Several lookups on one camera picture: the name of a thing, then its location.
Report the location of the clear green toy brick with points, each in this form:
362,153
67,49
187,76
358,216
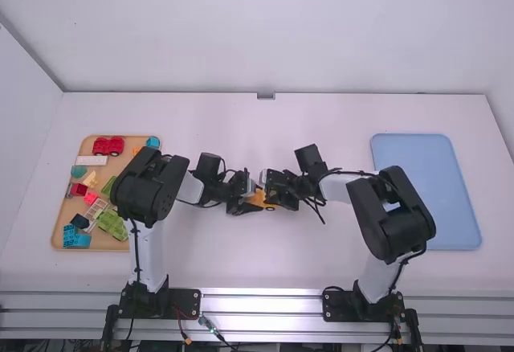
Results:
108,186

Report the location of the tan tray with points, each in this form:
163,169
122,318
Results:
70,207

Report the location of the red toy car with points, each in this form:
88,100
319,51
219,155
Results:
108,145

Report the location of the silver rails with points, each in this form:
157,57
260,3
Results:
261,312

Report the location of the blue mat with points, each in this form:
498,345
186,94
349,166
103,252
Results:
421,191

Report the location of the pink toy brick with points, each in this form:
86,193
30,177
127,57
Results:
90,198

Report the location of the white window frame brick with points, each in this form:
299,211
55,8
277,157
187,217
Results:
96,210

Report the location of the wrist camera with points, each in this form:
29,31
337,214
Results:
264,176
250,187

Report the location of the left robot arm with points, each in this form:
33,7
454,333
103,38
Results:
146,191

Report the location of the teal toy brick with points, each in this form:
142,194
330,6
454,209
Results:
78,172

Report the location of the light blue toy brick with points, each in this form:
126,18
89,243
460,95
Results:
153,142

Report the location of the black toy brick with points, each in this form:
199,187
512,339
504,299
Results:
79,220

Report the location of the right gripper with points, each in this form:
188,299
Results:
283,191

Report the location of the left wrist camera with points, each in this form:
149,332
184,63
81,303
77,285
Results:
250,187

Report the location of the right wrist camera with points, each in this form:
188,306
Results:
264,176

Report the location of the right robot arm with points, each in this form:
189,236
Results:
393,215

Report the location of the red toy brick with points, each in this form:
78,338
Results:
77,189

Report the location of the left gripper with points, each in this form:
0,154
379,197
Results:
237,189

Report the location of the white toy brick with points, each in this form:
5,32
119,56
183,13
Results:
91,160

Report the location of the yellow toy brick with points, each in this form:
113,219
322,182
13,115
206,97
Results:
92,179

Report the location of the yellow toy car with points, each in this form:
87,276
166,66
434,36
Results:
259,200

